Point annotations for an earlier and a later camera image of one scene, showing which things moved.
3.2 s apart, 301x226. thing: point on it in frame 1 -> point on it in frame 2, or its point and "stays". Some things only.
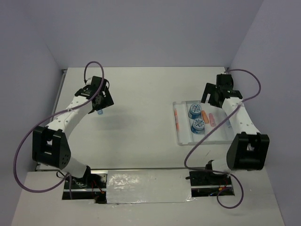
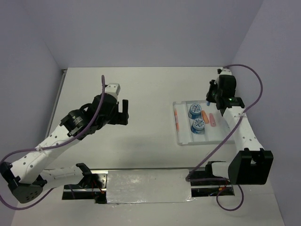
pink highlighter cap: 212,120 stays
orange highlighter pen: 178,126 stays
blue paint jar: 195,111 stays
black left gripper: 107,101 -> 121,118
